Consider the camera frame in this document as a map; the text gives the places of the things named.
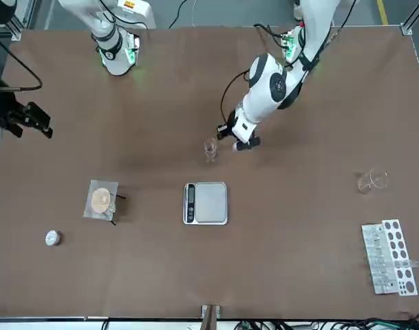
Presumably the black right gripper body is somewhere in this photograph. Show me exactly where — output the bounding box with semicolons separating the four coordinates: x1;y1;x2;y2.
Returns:
0;80;24;129

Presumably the small glass beaker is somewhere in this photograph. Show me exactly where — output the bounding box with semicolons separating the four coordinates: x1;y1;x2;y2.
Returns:
202;137;219;164

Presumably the silver digital balance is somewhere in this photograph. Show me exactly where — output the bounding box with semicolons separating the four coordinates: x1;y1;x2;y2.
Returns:
182;181;229;226

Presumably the large glass beaker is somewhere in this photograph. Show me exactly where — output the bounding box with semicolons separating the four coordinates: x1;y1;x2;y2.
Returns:
357;167;389;195

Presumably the small white round cap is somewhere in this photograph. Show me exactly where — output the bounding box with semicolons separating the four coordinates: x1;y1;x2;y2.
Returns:
44;230;63;248

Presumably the black tripod stand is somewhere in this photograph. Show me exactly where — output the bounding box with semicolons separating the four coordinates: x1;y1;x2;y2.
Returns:
105;192;127;227

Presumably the white test tube rack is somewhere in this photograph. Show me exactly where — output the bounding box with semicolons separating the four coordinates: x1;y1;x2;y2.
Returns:
361;219;419;297

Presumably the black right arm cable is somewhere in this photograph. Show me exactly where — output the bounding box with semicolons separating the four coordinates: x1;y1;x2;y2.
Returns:
0;27;44;93

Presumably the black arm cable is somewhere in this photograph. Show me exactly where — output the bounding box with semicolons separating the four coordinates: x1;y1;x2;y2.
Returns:
0;27;44;93
219;23;337;128

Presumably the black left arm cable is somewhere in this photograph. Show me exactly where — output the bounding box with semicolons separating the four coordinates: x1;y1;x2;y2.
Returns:
219;23;337;128

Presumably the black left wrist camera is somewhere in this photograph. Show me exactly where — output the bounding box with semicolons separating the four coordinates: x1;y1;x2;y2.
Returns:
216;122;231;141

